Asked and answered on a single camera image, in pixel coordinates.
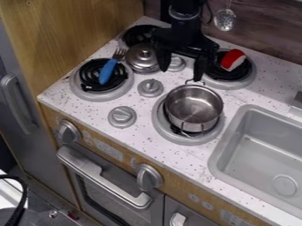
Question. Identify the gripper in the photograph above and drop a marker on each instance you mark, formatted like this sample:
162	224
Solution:
184	38

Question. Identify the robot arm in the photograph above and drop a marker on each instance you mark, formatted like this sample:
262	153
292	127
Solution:
184	11

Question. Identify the silver lid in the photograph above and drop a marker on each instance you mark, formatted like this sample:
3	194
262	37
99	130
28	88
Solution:
141	58

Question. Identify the silver pot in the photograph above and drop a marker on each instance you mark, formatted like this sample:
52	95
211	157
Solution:
192	107

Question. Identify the red and white toy food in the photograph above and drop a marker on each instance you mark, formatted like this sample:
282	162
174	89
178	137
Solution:
232	59

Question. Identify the silver slotted spoon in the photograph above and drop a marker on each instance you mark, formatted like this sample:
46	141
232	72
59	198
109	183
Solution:
225	19

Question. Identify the toy stove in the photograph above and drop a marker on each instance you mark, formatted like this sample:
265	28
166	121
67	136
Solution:
122	116

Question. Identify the toy sink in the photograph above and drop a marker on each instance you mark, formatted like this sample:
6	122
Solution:
259	153

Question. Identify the grey toy fridge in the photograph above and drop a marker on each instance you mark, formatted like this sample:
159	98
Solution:
19	117

